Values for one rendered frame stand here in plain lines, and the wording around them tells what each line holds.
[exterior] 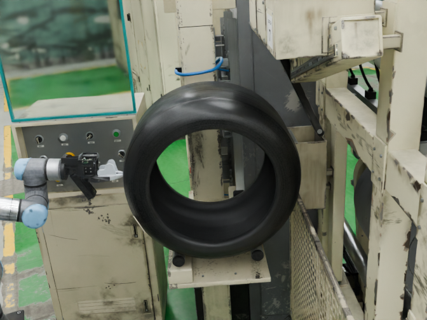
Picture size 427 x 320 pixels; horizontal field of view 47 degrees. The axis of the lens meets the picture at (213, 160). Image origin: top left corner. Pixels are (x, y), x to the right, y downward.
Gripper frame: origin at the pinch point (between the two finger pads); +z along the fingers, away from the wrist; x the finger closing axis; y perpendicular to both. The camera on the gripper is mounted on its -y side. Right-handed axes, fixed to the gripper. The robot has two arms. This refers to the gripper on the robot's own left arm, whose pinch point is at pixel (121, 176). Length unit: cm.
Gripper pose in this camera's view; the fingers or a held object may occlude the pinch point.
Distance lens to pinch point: 173.2
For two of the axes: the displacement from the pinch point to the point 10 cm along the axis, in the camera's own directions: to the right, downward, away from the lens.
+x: -0.3, -3.9, 9.2
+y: 0.3, -9.2, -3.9
